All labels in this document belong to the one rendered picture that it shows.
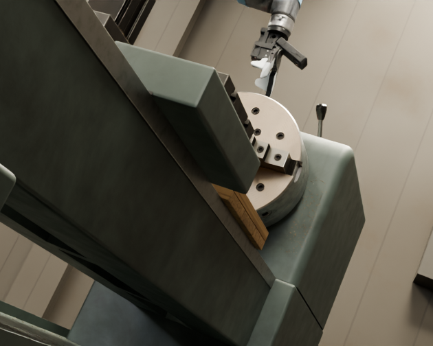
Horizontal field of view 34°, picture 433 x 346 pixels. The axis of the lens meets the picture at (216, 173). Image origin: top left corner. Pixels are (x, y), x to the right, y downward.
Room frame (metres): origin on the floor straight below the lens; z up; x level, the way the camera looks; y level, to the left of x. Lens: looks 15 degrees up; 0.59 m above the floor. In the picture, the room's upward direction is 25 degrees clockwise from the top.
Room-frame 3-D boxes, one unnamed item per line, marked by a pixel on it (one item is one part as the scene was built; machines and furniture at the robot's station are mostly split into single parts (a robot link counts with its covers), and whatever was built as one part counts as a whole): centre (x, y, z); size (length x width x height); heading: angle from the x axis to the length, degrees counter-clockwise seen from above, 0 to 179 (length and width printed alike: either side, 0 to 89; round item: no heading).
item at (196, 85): (1.04, 0.24, 0.90); 0.53 x 0.30 x 0.06; 68
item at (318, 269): (2.02, -0.17, 1.06); 0.59 x 0.48 x 0.39; 158
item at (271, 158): (1.53, -0.09, 1.08); 0.12 x 0.11 x 0.05; 68
